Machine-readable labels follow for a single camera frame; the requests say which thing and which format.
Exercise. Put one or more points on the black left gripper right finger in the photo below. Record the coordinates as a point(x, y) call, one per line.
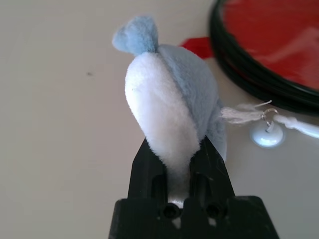
point(211, 171)

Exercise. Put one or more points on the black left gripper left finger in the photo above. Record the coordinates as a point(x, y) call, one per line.
point(147, 174)

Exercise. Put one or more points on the red and black paddle case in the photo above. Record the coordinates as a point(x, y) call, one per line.
point(249, 74)

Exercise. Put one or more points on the red ping-pong paddle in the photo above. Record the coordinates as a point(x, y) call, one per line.
point(274, 32)

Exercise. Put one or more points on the white round bead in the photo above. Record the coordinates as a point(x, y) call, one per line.
point(266, 139)

